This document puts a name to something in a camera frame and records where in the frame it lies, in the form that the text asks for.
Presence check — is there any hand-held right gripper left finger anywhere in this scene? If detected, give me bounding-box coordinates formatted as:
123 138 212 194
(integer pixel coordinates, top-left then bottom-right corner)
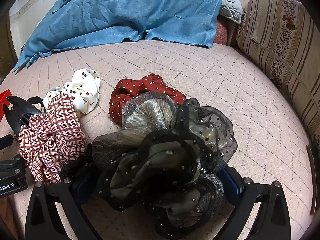
24 164 100 240

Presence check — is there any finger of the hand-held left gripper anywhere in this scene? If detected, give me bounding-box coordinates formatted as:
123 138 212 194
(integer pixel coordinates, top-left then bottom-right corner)
0 134 13 151

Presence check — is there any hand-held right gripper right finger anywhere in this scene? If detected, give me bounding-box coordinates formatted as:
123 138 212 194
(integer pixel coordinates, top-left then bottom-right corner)
220 166 292 240

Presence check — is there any red box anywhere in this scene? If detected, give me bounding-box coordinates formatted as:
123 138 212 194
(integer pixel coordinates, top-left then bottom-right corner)
0 89 10 124

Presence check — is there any red plaid scrunchie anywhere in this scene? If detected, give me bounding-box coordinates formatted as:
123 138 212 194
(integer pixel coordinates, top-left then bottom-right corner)
18 93 88 184

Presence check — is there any black studded sheer scrunchie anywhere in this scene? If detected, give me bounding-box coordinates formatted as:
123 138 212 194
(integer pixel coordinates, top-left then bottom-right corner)
180 97 238 170

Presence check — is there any pearl bracelet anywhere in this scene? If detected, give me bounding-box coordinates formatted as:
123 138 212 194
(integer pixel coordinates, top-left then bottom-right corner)
42 86 64 100

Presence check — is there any black dotted mesh scrunchie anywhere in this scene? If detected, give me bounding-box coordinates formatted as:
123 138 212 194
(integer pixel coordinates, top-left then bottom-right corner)
91 130 225 239

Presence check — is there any white cherry print scrunchie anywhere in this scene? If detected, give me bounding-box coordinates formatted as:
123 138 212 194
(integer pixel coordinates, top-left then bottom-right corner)
42 68 101 115

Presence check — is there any silver grey organza scrunchie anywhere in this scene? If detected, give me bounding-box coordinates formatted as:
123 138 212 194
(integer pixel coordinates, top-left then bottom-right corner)
121 91 183 145

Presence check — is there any red polka dot scrunchie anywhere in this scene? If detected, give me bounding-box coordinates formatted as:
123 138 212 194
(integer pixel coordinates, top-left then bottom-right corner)
109 73 187 124

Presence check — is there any black and cream scrunchie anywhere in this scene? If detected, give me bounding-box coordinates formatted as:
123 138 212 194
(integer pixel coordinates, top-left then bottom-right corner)
27 96 47 115

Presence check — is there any wooden cabinet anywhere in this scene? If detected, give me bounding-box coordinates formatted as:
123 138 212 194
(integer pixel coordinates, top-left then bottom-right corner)
0 12 18 80

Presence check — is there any striped floral cushion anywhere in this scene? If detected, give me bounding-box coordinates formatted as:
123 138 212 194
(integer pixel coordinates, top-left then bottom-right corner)
236 0 320 140

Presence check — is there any blue blanket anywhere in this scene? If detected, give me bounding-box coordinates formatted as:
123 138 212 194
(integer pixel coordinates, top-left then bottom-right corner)
12 0 223 73

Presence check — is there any grey quilted cloth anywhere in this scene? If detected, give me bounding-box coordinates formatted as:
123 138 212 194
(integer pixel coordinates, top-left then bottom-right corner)
219 0 243 24

